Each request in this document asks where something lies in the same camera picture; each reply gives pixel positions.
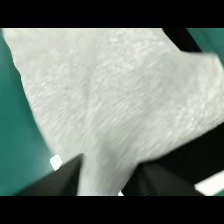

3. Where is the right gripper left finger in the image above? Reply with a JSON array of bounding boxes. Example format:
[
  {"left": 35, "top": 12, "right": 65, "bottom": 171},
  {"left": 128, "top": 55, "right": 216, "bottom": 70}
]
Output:
[{"left": 14, "top": 153, "right": 84, "bottom": 197}]

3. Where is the grey T-shirt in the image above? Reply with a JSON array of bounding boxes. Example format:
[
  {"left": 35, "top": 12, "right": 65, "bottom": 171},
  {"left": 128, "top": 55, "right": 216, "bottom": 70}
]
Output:
[{"left": 1, "top": 28, "right": 224, "bottom": 197}]

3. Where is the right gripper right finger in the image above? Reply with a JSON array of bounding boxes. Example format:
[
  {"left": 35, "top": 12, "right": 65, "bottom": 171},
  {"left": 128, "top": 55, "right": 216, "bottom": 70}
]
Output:
[{"left": 121, "top": 161, "right": 198, "bottom": 197}]

